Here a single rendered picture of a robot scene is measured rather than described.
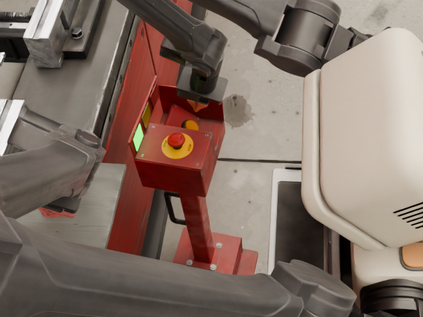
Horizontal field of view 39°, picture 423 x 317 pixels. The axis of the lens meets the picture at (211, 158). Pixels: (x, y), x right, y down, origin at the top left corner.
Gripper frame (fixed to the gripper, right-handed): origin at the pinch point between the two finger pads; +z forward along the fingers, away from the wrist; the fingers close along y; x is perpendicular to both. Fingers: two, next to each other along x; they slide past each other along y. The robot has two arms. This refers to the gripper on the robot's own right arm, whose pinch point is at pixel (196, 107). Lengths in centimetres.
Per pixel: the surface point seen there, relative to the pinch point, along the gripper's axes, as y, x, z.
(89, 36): 29.0, -8.7, -2.2
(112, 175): 9.1, 32.7, -18.6
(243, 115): -14, -61, 80
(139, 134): 10.3, 10.7, 1.3
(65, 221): 13.7, 43.0, -17.5
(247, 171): -21, -35, 78
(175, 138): 2.3, 9.9, -0.3
